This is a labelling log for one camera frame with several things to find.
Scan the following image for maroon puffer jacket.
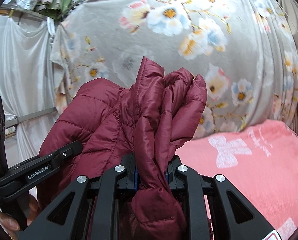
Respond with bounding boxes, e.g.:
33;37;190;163
37;57;207;239

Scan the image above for person's left hand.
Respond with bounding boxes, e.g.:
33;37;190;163
0;194;41;239

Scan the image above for pink bow print blanket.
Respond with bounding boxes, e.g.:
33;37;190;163
176;120;298;239

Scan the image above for silver satin curtain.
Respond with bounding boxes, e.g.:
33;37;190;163
0;15;58;166

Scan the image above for grey floral bed sheet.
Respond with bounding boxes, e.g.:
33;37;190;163
51;0;298;138

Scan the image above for grey metal rail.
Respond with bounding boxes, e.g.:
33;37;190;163
5;107;57;128

